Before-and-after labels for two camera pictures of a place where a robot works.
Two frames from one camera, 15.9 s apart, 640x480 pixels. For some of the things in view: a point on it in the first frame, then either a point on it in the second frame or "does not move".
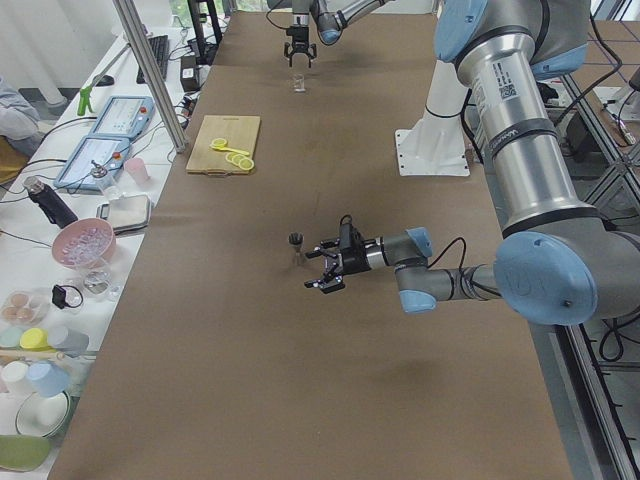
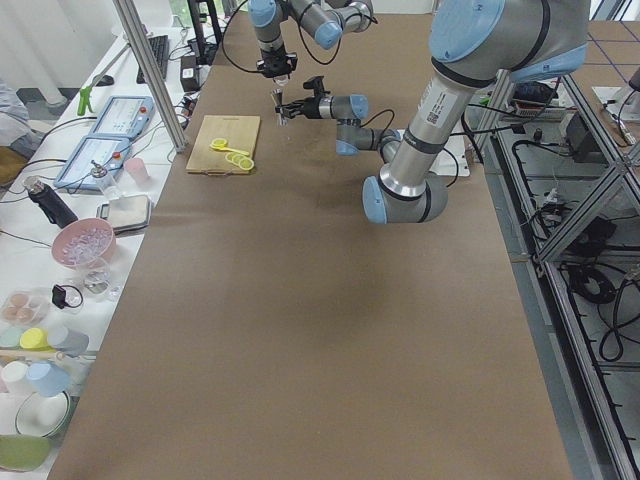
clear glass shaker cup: (299, 83) -> (281, 80)
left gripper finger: (323, 247) -> (293, 106)
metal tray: (126, 213) does not move
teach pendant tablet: (92, 163) does not move
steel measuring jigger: (296, 239) -> (278, 94)
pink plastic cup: (137, 169) does not move
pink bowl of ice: (85, 243) does not move
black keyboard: (160, 48) does not move
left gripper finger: (332, 282) -> (293, 110)
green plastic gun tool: (84, 100) does not move
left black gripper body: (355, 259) -> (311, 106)
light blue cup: (47, 378) does not move
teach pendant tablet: (124, 116) does not move
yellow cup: (35, 339) does not move
